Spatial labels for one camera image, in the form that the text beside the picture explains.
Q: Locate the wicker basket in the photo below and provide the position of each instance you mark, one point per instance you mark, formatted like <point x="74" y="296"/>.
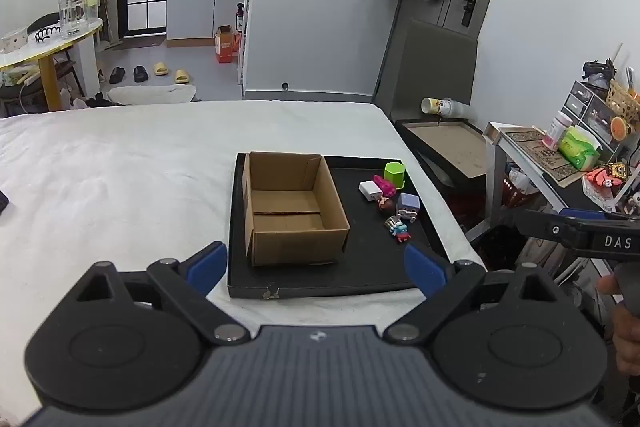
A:
<point x="625" y="104"/>

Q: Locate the white plastic block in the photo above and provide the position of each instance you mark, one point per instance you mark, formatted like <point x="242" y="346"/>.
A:
<point x="369" y="190"/>

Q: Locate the brown cardboard box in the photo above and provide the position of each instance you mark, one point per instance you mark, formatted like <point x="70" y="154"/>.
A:
<point x="295" y="242"/>

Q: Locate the brown figurine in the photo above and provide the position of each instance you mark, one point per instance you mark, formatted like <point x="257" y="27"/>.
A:
<point x="385" y="204"/>

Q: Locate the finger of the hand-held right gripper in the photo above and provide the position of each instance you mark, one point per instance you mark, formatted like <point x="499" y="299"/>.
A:
<point x="540" y="227"/>
<point x="582" y="213"/>

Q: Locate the green hexagonal container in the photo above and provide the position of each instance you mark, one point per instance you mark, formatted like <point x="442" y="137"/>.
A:
<point x="395" y="174"/>

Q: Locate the orange crab toy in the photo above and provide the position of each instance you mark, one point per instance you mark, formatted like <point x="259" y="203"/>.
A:
<point x="600" y="178"/>

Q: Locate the person's right hand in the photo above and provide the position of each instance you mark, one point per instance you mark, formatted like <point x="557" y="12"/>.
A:
<point x="626" y="337"/>

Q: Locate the pink toy figure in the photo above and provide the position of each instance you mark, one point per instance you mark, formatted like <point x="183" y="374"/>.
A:
<point x="384" y="185"/>

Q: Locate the red basket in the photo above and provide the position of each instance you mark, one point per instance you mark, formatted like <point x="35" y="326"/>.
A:
<point x="520" y="194"/>

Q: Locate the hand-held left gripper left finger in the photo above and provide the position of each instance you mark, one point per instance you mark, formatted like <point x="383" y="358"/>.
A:
<point x="207" y="267"/>

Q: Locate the purple cube figurine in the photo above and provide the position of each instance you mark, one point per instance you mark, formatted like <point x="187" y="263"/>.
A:
<point x="407" y="204"/>

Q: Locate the green wipes pack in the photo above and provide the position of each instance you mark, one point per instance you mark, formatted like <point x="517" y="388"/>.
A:
<point x="579" y="149"/>

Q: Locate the white bed blanket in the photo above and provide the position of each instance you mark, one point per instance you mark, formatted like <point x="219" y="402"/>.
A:
<point x="125" y="182"/>

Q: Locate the black hair claw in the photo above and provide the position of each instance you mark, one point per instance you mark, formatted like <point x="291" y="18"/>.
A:
<point x="47" y="34"/>

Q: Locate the white floor mat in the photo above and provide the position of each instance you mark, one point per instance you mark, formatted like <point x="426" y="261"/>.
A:
<point x="150" y="94"/>

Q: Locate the grey drawer organiser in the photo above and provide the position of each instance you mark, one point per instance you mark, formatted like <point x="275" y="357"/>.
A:
<point x="587" y="107"/>

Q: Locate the orange cardboard box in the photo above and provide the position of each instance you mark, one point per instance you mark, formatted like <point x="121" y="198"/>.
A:
<point x="226" y="47"/>

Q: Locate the clear glass bottle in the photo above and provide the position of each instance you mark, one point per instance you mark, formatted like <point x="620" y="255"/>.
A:
<point x="74" y="9"/>

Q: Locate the round table with yellow leg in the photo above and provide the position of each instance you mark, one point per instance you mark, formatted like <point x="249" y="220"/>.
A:
<point x="47" y="52"/>

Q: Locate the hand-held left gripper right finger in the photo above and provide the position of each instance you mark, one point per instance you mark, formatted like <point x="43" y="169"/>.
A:
<point x="425" y="269"/>

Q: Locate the black tray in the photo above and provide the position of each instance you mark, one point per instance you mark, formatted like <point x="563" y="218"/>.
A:
<point x="372" y="267"/>

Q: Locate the paper cup stack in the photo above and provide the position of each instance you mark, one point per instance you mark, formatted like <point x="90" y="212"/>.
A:
<point x="442" y="107"/>

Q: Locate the pink white bottle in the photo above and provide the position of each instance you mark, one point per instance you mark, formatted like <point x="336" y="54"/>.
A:
<point x="555" y="132"/>

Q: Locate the white kitchen cabinet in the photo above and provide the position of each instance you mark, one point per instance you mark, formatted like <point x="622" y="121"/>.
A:
<point x="195" y="7"/>

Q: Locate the small blue red figurine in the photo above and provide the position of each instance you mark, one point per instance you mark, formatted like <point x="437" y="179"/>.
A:
<point x="399" y="229"/>

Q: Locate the white side table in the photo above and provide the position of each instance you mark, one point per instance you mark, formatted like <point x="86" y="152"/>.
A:
<point x="530" y="152"/>

